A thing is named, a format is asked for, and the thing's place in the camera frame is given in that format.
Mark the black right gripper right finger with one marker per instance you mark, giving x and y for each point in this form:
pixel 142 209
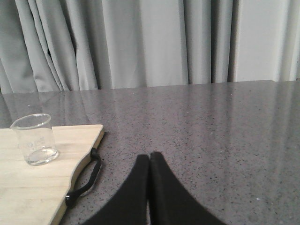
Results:
pixel 170 203

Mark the wooden cutting board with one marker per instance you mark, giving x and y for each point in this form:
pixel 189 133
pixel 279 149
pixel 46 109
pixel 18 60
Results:
pixel 35 195

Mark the clear glass beaker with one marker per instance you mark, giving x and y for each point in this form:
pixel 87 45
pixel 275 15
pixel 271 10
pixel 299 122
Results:
pixel 35 138

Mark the grey curtain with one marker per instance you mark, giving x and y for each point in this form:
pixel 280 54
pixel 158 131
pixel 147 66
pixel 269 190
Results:
pixel 63 45

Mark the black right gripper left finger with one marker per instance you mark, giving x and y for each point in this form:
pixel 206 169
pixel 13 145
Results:
pixel 129 204

